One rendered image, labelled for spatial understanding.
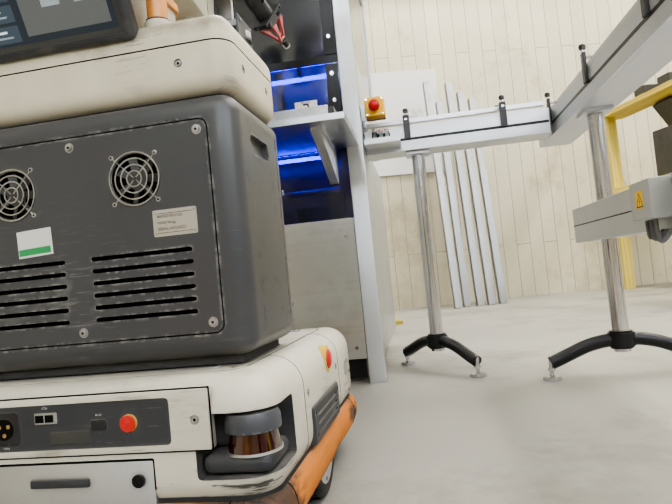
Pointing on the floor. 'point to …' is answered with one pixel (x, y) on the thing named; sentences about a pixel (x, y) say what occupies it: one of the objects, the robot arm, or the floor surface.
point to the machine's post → (360, 194)
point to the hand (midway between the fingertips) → (280, 38)
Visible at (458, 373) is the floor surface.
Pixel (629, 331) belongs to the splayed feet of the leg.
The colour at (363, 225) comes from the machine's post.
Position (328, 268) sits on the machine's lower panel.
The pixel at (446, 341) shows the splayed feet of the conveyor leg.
